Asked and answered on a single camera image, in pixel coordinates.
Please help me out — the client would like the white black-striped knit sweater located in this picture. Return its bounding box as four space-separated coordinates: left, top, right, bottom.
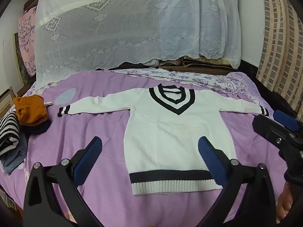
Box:
58 85 269 195

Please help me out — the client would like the person's right hand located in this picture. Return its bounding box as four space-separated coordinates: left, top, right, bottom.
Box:
276 182 293 224

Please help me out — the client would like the blue grey folded garment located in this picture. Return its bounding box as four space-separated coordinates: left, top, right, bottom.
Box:
1 132 28 175

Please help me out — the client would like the beige brick-pattern curtain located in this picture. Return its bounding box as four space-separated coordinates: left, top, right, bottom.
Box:
257 0 302 120

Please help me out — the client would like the black dark garment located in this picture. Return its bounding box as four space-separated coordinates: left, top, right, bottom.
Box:
20 119 51 137

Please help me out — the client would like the black white striped garment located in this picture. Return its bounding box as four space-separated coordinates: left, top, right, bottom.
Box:
0 112 20 156

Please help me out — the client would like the orange folded garment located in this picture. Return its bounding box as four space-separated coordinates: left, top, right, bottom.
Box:
13 95 48 126

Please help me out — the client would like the light blue fabric patch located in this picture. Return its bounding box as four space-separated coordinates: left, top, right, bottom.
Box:
54 88 77 105

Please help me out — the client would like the pink floral pillow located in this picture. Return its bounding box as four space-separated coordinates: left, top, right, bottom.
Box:
18 7 37 77

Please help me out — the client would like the white lace cover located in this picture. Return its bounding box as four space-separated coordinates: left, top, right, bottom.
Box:
35 0 241 87

